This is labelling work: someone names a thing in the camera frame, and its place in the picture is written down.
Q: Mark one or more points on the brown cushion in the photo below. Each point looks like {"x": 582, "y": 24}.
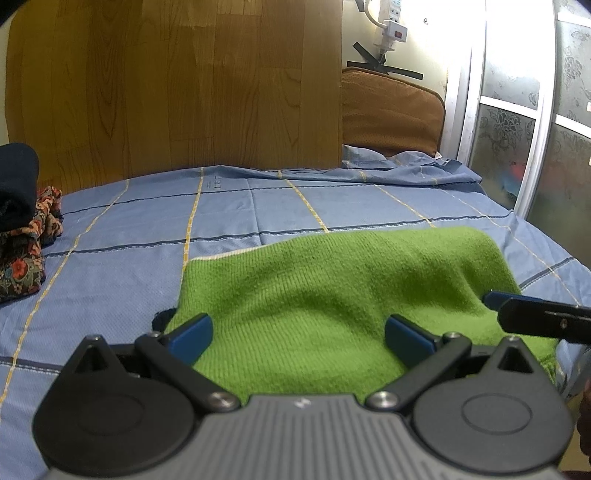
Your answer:
{"x": 390, "y": 113}

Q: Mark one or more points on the blue checked bed sheet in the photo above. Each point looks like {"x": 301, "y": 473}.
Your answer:
{"x": 138, "y": 240}

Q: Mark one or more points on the green and black knit sweater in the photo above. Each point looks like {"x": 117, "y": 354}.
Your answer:
{"x": 341, "y": 300}

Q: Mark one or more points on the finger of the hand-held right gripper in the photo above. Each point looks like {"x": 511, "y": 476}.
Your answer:
{"x": 498, "y": 301}

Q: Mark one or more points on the person's right forearm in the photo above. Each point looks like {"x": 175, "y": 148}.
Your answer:
{"x": 584, "y": 415}

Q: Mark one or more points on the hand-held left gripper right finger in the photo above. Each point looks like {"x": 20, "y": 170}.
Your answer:
{"x": 409, "y": 339}

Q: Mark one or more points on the white power strip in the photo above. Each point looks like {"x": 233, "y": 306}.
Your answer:
{"x": 392, "y": 21}

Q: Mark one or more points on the floral patterned cloth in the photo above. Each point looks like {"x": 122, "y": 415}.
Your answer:
{"x": 27, "y": 258}

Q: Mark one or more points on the dark navy folded cloth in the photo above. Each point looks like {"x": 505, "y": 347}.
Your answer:
{"x": 16, "y": 184}

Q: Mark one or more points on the black tape strips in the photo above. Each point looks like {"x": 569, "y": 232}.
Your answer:
{"x": 383, "y": 60}

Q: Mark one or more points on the frosted glass sliding door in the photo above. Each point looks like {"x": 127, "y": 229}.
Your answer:
{"x": 531, "y": 120}

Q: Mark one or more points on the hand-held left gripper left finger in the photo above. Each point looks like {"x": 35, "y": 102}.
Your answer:
{"x": 192, "y": 337}

